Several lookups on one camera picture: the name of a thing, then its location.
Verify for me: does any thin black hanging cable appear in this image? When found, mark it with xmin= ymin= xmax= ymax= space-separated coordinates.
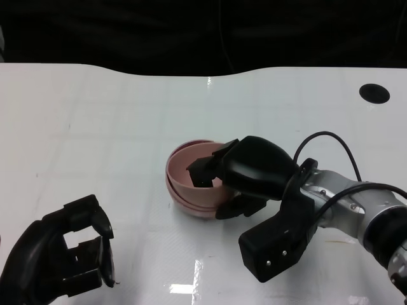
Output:
xmin=218 ymin=0 xmax=235 ymax=74

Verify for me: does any round black table grommet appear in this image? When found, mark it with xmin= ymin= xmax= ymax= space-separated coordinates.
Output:
xmin=359 ymin=83 xmax=390 ymax=104

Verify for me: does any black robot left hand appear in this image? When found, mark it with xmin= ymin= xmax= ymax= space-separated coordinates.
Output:
xmin=0 ymin=194 xmax=115 ymax=305

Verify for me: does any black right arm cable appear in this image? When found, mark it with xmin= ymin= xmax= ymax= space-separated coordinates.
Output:
xmin=292 ymin=131 xmax=407 ymax=223

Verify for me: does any black backdrop cloth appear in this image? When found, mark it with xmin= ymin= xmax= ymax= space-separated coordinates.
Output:
xmin=0 ymin=0 xmax=407 ymax=77

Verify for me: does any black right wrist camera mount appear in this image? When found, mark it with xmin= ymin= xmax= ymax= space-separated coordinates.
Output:
xmin=238 ymin=158 xmax=319 ymax=283

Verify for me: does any pink plastic bowl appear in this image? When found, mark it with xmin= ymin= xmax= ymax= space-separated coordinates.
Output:
xmin=173 ymin=196 xmax=222 ymax=220
xmin=165 ymin=139 xmax=223 ymax=214
xmin=165 ymin=141 xmax=231 ymax=209

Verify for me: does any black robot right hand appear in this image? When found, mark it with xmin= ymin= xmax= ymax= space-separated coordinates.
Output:
xmin=186 ymin=135 xmax=300 ymax=220

